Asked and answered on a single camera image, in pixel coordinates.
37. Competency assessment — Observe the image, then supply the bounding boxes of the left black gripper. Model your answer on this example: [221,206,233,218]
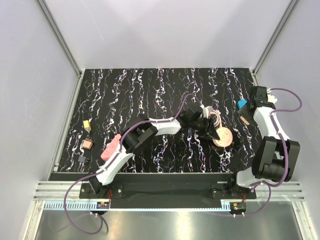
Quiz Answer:
[189,117,219,142]

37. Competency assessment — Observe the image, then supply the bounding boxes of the blue plug adapter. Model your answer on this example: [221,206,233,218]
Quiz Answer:
[237,100,247,110]

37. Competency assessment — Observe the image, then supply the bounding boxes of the pink round power strip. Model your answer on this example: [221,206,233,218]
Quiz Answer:
[212,127,233,148]

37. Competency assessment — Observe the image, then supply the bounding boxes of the pink triangular power socket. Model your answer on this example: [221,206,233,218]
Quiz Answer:
[100,134,121,161]

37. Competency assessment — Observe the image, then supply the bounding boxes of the pink plug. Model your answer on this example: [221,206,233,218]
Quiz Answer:
[82,138,94,150]

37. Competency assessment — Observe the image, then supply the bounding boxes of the yellow plug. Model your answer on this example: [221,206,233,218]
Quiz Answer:
[83,120,91,133]

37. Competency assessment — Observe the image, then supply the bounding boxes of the dark grey plug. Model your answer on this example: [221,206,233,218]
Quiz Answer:
[78,156,89,164]

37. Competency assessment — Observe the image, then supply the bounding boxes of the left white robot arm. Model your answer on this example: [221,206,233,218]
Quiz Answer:
[88,105,222,198]

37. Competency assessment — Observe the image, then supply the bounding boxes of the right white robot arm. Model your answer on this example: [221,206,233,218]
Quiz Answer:
[225,86,301,199]

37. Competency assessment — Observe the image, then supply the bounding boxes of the pink coiled power cord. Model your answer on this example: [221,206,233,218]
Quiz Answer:
[209,111,222,130]

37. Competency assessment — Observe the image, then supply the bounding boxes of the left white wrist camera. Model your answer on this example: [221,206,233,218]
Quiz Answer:
[202,106,214,118]

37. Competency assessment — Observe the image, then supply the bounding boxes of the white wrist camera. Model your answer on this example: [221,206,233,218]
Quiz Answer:
[266,88,278,104]
[202,106,214,118]

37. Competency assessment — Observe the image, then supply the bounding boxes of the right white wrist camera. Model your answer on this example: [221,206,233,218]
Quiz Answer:
[266,88,278,104]

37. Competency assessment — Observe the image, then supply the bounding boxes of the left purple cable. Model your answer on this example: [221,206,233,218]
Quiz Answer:
[64,93,203,236]

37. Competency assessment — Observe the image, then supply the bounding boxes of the purple cable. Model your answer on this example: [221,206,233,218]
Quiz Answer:
[243,87,303,217]
[64,93,203,236]

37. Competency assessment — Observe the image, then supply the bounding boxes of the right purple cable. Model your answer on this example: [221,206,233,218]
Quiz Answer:
[243,87,303,217]

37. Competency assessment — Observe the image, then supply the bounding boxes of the right aluminium frame post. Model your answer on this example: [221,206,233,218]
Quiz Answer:
[252,0,300,75]

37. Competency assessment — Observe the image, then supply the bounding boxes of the aluminium frame post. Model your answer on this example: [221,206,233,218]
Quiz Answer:
[34,0,85,78]
[252,0,300,75]

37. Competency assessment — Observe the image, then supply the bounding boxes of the grey slotted cable duct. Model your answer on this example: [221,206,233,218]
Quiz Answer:
[44,200,110,211]

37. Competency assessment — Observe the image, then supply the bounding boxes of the left aluminium frame post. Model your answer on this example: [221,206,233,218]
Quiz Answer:
[34,0,85,78]

